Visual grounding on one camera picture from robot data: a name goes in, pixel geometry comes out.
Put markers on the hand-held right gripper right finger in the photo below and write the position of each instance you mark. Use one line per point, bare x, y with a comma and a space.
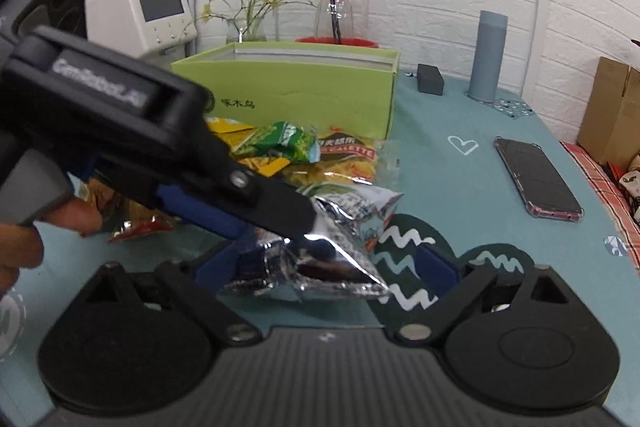
437, 274

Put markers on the clear packet of yellow chips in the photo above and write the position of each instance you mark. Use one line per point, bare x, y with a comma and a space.
345, 162

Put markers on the red round tray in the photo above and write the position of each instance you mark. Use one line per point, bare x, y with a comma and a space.
360, 41

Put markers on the silver foil snack packet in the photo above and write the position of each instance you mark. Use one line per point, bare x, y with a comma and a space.
340, 257

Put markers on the teal printed tablecloth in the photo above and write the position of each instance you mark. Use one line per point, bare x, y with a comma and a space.
450, 192

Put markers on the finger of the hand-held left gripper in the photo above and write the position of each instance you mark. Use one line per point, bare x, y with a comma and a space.
270, 202
200, 213

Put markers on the orange and red snack packet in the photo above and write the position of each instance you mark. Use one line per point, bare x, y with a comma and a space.
135, 219

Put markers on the person's left hand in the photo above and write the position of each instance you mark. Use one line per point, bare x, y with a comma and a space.
25, 252

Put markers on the plant in glass vase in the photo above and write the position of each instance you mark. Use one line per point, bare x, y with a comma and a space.
250, 17

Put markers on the smartphone in clear case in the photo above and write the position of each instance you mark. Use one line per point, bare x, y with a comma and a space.
537, 177

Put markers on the grey cylinder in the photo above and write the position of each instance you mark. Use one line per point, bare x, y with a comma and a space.
487, 57

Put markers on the white machine with screen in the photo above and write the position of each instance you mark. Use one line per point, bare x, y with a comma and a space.
150, 17

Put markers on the black straw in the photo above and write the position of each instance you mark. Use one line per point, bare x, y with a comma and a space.
334, 17

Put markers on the green snack packet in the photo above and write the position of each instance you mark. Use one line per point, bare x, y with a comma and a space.
282, 142

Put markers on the small black box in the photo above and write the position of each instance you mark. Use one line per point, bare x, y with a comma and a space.
430, 79

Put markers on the red checked cloth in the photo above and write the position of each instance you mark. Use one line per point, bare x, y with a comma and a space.
600, 192

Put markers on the green cardboard box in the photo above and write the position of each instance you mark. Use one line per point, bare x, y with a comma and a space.
310, 97

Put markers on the glass pitcher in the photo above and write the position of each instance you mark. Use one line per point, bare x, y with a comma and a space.
345, 14

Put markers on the yellow snack packet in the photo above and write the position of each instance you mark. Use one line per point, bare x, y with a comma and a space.
260, 164

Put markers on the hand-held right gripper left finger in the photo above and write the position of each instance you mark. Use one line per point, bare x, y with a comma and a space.
212, 272

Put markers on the brown cardboard box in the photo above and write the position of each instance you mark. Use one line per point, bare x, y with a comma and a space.
607, 112

